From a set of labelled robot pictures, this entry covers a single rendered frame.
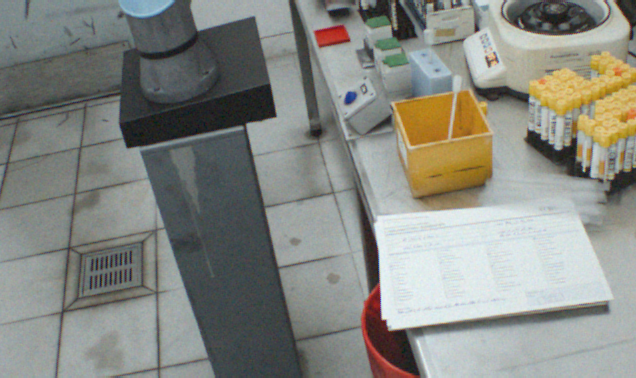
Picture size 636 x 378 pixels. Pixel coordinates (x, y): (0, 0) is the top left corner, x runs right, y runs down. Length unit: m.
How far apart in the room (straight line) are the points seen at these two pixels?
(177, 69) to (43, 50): 2.02
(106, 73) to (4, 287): 1.13
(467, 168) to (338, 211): 1.40
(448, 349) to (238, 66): 0.74
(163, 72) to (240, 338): 0.68
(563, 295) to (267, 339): 0.93
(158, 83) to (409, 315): 0.68
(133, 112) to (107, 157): 1.65
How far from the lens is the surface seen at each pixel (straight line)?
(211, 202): 1.63
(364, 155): 1.41
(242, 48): 1.64
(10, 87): 3.59
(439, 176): 1.29
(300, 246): 2.56
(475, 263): 1.17
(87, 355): 2.45
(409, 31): 1.74
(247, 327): 1.87
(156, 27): 1.47
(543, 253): 1.19
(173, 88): 1.52
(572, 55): 1.49
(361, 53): 1.68
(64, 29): 3.44
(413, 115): 1.37
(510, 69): 1.50
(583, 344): 1.10
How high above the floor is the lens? 1.71
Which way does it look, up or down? 38 degrees down
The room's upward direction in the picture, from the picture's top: 10 degrees counter-clockwise
